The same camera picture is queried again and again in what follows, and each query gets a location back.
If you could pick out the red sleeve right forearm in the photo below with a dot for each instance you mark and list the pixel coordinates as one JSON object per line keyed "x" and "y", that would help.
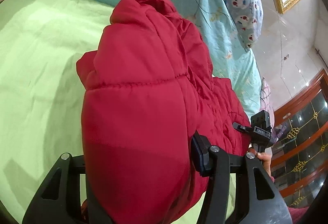
{"x": 297, "y": 213}

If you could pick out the pink plaid pillow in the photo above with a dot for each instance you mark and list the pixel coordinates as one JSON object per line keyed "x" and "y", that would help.
{"x": 265, "y": 101}

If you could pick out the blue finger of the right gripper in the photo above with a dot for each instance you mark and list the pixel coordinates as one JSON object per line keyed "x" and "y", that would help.
{"x": 241, "y": 128}

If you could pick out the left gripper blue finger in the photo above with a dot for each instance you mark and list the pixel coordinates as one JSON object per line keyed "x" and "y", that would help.
{"x": 214, "y": 163}

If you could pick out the green bed sheet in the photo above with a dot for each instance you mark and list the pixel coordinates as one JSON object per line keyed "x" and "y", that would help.
{"x": 41, "y": 93}

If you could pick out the person's right hand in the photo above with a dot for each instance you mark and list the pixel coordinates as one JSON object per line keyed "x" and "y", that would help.
{"x": 265, "y": 157}

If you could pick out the red quilted puffer jacket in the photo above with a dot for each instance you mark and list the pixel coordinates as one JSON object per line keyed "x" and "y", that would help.
{"x": 149, "y": 88}

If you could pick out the wooden glass cabinet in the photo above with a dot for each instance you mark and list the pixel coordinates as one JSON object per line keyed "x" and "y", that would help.
{"x": 299, "y": 162}

